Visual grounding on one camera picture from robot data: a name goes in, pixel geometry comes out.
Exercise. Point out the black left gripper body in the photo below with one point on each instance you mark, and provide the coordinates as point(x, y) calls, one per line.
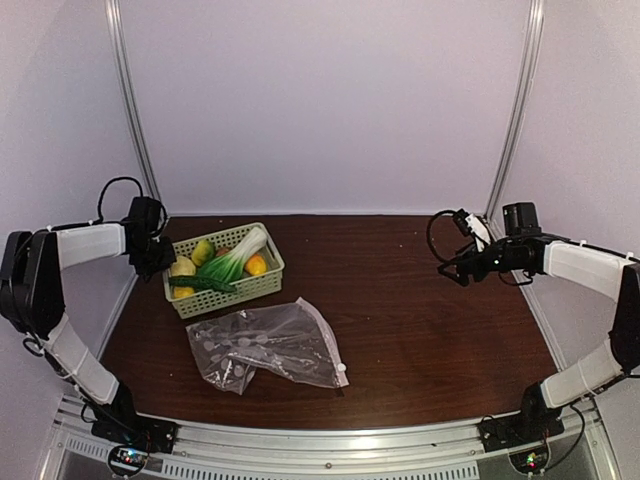
point(154, 258)

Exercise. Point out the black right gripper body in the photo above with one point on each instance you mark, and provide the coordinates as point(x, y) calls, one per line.
point(508, 261)

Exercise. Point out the toy bok choy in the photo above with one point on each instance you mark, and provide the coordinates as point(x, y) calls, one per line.
point(229, 267)

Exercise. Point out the clear zip top bag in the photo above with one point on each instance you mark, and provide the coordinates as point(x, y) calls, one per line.
point(292, 341)

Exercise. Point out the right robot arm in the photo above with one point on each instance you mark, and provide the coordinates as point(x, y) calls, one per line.
point(609, 273)

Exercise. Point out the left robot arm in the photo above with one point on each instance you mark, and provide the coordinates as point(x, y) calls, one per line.
point(32, 295)

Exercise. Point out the toy potato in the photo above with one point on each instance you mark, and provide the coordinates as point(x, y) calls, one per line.
point(183, 266)

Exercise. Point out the toy yellow lemon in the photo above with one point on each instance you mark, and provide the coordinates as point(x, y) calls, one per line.
point(183, 292)

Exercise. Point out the toy green yellow mango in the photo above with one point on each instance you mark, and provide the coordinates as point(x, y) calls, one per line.
point(203, 252)

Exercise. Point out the toy cucumber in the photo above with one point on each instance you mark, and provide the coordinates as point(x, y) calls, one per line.
point(201, 283)

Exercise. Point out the toy orange mango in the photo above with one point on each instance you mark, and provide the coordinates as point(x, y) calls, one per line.
point(256, 265)

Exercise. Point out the right circuit board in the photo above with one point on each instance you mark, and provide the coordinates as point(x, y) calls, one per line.
point(530, 461)

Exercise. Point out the circuit board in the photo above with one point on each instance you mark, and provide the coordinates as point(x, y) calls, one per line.
point(530, 461)
point(126, 461)

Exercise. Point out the left circuit board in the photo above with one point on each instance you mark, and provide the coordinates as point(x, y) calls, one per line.
point(126, 461)

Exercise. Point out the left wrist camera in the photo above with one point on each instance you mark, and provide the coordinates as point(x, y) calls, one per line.
point(146, 216)

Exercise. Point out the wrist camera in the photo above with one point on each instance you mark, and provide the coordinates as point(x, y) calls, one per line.
point(146, 216)
point(472, 226)

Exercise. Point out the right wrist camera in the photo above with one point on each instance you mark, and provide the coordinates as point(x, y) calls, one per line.
point(472, 226)

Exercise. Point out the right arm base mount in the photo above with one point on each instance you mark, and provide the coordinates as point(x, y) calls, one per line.
point(508, 432)

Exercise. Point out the front aluminium rail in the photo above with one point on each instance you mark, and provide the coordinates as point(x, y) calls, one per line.
point(452, 450)

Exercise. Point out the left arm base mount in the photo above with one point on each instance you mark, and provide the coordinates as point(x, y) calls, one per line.
point(151, 436)

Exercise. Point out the right aluminium frame post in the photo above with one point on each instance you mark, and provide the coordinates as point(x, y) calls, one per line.
point(528, 65)

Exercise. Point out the aluminium frame post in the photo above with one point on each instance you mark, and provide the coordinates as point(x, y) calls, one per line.
point(132, 114)
point(528, 65)

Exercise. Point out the left aluminium frame post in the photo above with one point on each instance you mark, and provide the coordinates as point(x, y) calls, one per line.
point(132, 114)

